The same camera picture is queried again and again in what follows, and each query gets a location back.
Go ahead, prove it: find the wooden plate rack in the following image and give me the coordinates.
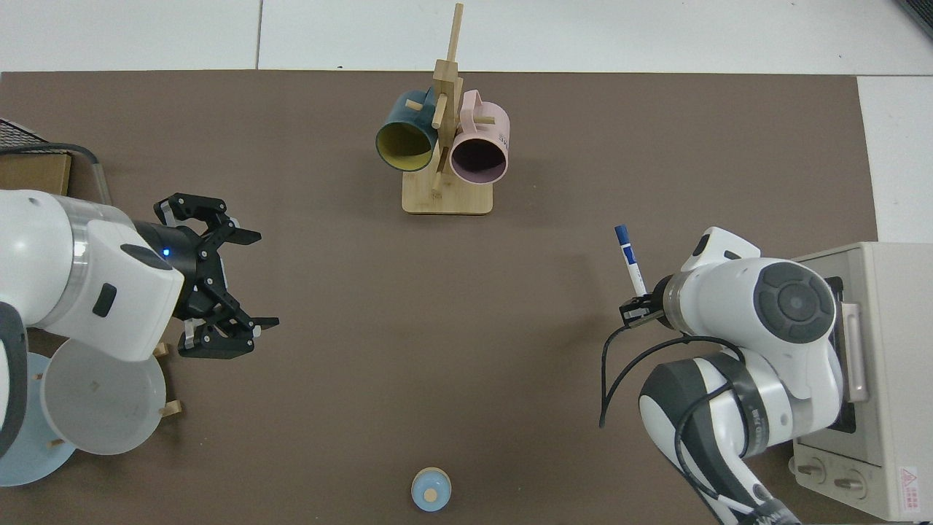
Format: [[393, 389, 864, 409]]
[[33, 341, 183, 448]]

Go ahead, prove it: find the wooden cup stand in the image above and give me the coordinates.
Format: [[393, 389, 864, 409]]
[[402, 3, 495, 217]]

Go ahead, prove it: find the wire basket with wooden floor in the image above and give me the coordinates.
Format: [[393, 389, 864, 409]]
[[0, 117, 72, 196]]

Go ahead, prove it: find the dark teal cup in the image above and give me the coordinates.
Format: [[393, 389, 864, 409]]
[[375, 89, 440, 174]]

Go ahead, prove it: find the grey plate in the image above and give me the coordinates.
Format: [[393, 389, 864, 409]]
[[39, 337, 168, 456]]

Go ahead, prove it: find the light blue plate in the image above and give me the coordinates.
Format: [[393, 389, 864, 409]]
[[0, 351, 78, 487]]

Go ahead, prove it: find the dark grey panel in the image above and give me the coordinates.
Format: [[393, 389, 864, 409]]
[[895, 0, 933, 39]]

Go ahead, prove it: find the pink cup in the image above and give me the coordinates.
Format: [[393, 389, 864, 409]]
[[448, 89, 510, 185]]

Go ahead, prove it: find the small blue round thing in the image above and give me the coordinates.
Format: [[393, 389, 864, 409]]
[[410, 467, 453, 513]]

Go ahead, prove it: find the brown table cloth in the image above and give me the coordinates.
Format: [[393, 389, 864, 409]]
[[0, 70, 879, 525]]

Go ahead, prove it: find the blue and white marker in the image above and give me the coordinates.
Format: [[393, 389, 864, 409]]
[[614, 225, 649, 298]]

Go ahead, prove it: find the pale toaster oven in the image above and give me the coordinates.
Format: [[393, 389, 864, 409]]
[[791, 241, 933, 522]]

